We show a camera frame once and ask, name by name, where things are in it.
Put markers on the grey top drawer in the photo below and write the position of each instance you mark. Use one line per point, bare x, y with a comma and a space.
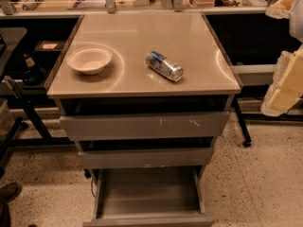
146, 118

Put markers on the grey bottom drawer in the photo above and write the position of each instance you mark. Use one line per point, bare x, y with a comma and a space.
149, 197

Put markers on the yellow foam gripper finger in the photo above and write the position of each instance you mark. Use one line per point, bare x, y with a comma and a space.
287, 86
281, 9

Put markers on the dark bottle with label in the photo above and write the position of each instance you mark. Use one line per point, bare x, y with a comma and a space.
34, 74

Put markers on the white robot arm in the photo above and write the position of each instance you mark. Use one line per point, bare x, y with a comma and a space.
296, 22

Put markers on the black left desk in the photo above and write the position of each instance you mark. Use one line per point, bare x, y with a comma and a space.
10, 38

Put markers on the dark shoe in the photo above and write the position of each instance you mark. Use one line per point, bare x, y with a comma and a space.
10, 191

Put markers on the grey drawer cabinet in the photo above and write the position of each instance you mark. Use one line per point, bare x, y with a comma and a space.
185, 38

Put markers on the grey middle drawer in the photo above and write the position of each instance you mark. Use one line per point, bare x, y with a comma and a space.
146, 153

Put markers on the crushed silver blue can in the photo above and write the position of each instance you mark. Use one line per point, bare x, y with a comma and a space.
164, 66

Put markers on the grey drawer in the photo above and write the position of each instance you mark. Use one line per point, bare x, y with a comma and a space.
146, 118
146, 153
149, 197

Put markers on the white paper bowl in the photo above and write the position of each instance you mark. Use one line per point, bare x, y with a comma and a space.
89, 60

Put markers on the black table frame leg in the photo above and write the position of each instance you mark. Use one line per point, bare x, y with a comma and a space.
247, 139

